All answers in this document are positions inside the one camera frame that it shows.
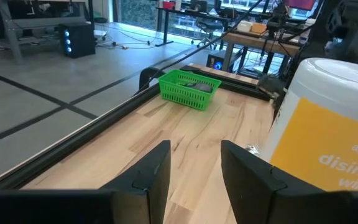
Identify green plastic basket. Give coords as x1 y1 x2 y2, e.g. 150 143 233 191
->
158 68 223 111

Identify grey metal shelf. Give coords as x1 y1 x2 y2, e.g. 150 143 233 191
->
0 0 94 66

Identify black desk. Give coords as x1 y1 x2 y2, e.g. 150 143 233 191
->
155 4 232 47

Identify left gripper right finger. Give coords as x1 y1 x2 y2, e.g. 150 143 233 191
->
221 140 358 224

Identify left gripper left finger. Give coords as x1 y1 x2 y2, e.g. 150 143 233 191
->
0 140 171 224

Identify black computer tower blue lights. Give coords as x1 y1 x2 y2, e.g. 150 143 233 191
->
58 22 96 59

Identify black office chair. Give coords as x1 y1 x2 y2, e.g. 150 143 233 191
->
191 17 227 50

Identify black arched bracket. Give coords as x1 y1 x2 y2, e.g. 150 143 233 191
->
139 67 165 93

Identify yellow label disinfecting wipes canister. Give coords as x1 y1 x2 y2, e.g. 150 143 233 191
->
261 57 358 192

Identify black aluminium table frame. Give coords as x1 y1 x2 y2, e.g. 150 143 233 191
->
0 63 273 191

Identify wooden workbench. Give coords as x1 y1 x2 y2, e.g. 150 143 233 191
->
221 27 303 75

